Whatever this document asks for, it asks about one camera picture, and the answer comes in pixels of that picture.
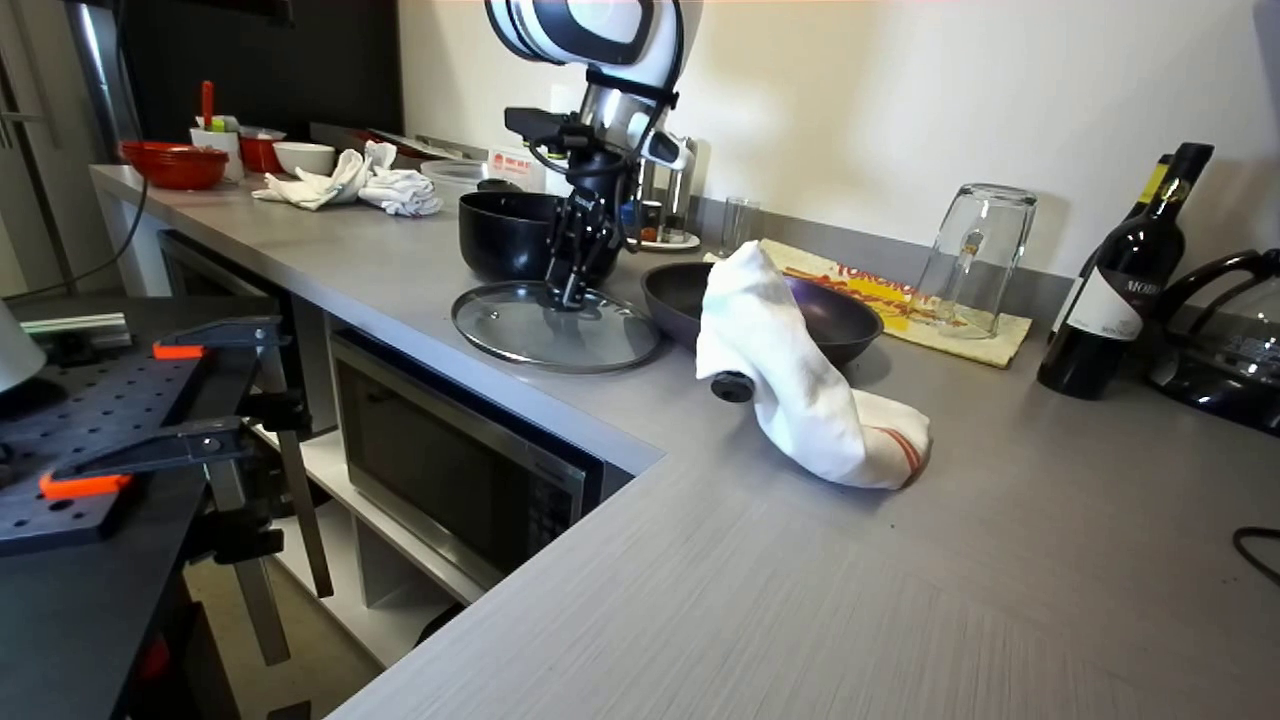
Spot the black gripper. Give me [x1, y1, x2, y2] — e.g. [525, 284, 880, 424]
[534, 136, 643, 312]

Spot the glass pot lid black knob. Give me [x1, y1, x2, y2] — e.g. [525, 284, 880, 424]
[448, 274, 669, 376]

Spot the black cooking pot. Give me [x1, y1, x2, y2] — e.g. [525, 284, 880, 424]
[455, 184, 576, 287]

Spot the white round tray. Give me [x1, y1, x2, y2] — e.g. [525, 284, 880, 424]
[631, 225, 709, 254]

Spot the tall steel thermos flask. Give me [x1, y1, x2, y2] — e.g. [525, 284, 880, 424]
[637, 127, 701, 243]

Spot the crumpled white cloth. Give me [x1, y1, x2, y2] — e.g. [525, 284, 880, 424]
[251, 136, 448, 221]

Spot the built-in black microwave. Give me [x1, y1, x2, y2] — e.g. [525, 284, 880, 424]
[327, 331, 603, 581]

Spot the white dish cloth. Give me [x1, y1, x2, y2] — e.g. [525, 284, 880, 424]
[691, 234, 934, 495]

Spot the black frying pan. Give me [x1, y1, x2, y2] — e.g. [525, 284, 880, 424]
[639, 260, 886, 406]

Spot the white bowl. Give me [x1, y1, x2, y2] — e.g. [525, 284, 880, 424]
[271, 136, 339, 180]

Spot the small red bowl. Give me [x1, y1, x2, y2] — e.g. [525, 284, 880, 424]
[235, 127, 292, 177]

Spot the white cup with utensils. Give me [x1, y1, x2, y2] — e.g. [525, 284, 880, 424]
[187, 76, 246, 184]

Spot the clear upturned glass jar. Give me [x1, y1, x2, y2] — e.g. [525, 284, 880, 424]
[914, 180, 1039, 340]

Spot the yellow cutting board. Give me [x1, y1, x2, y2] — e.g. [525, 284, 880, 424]
[757, 234, 1035, 371]

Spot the large red bowl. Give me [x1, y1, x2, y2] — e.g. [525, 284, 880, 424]
[116, 136, 233, 192]

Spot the steel vertical pipe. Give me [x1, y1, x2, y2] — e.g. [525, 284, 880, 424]
[67, 0, 143, 161]

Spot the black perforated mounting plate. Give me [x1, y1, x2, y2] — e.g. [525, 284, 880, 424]
[0, 346, 292, 557]

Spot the dark wine bottle white label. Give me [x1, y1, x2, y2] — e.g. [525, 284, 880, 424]
[1035, 136, 1218, 405]

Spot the grey rounded cover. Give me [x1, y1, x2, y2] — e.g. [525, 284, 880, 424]
[0, 297, 53, 401]

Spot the black workbench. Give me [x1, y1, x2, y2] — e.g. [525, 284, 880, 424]
[0, 292, 332, 720]

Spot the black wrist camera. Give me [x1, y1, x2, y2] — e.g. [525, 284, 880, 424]
[499, 103, 593, 156]

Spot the black clamp orange handle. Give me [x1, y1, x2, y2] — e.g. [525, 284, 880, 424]
[149, 316, 292, 371]
[35, 410, 334, 599]

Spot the black cable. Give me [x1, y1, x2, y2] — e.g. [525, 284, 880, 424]
[1231, 523, 1280, 591]

